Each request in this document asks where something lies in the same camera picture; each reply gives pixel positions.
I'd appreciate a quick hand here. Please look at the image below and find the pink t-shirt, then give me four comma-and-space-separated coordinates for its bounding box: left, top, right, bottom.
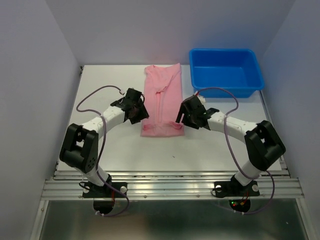
141, 63, 185, 137

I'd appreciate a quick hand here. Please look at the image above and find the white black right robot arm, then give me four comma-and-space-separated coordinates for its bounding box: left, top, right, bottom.
176, 95, 286, 195

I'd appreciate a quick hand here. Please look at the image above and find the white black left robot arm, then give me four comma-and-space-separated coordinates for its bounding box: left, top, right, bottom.
59, 85, 149, 197

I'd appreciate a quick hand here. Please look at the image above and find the blue plastic bin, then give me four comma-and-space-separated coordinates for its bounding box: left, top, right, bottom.
189, 48, 265, 98

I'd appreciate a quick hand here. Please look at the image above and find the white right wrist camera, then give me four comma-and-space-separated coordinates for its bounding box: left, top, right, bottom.
197, 95, 206, 104

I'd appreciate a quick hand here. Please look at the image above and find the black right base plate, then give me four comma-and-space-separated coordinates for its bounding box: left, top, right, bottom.
211, 181, 260, 199

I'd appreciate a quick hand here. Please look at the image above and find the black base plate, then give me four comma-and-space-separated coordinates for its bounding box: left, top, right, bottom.
211, 181, 260, 199
79, 181, 128, 199

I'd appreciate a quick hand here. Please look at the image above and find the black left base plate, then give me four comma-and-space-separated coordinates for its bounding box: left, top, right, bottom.
79, 181, 128, 199

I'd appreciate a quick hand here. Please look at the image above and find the aluminium mounting rail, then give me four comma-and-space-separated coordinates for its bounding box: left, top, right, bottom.
41, 170, 304, 201

